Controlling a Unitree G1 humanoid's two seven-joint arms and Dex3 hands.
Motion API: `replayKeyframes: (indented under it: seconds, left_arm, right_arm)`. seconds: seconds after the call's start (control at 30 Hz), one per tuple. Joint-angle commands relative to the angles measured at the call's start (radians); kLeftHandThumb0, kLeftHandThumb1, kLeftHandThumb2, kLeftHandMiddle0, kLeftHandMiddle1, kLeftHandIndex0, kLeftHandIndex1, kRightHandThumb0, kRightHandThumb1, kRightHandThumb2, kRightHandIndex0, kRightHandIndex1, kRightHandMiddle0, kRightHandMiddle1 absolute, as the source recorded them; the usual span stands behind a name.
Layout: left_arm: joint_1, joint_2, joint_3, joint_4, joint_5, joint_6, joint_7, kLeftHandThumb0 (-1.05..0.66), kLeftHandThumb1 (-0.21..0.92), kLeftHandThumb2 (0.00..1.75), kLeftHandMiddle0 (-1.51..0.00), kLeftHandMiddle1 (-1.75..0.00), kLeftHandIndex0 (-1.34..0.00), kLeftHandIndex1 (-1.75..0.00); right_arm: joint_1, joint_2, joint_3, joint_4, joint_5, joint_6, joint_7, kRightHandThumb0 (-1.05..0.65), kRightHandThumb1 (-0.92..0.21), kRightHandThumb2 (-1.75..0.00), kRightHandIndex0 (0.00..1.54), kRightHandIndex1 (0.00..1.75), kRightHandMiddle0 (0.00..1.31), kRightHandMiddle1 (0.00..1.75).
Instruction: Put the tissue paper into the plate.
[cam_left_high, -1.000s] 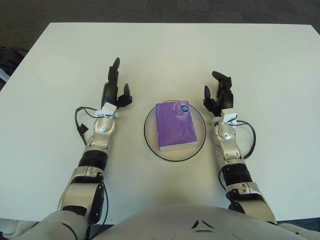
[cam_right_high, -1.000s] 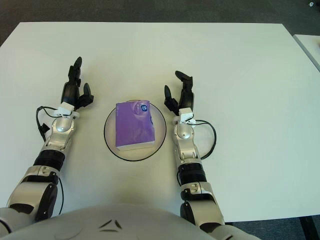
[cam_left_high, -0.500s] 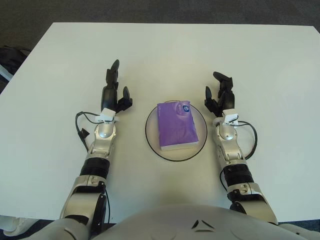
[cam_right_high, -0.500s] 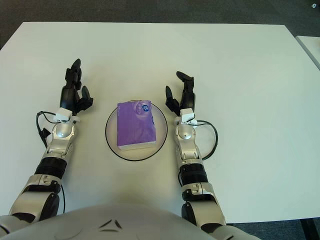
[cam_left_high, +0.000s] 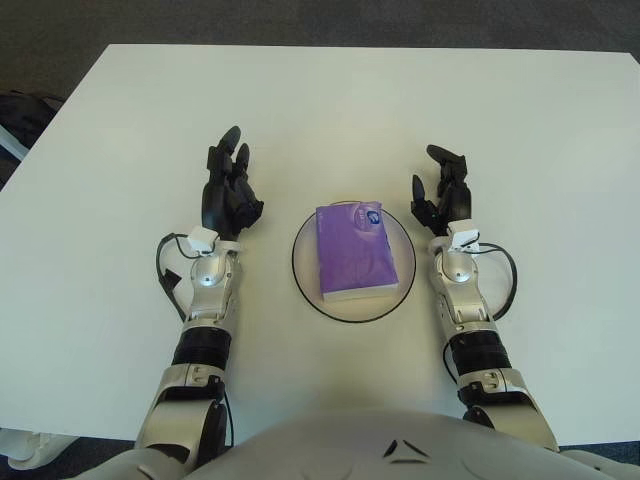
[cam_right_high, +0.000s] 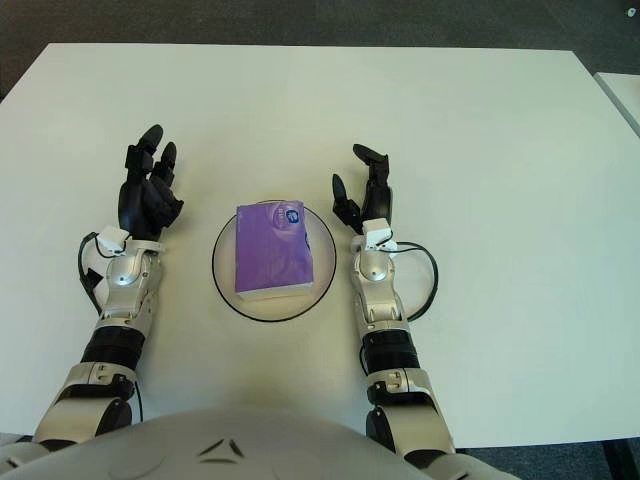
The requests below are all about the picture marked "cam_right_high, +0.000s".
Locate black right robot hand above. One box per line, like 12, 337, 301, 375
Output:
331, 143, 396, 235

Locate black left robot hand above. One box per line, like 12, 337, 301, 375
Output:
117, 124, 185, 241

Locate purple tissue paper pack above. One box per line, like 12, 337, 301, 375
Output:
234, 200, 316, 303

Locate white plate with black rim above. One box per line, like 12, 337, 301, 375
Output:
211, 207, 338, 321

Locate white neighbouring table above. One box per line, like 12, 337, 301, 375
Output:
593, 71, 640, 139

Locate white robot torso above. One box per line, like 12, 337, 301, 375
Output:
0, 407, 526, 480

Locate black table leg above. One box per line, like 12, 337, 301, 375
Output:
602, 439, 631, 480

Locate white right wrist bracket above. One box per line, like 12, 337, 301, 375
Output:
362, 217, 399, 254

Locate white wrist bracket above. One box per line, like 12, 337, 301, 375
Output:
362, 217, 399, 254
94, 225, 166, 257

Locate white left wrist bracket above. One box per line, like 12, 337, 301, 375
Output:
94, 225, 166, 257

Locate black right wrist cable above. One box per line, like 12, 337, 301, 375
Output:
394, 240, 439, 321

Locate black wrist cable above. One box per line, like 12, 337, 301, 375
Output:
77, 232, 109, 314
394, 240, 439, 321

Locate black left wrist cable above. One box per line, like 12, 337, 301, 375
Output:
77, 232, 109, 314

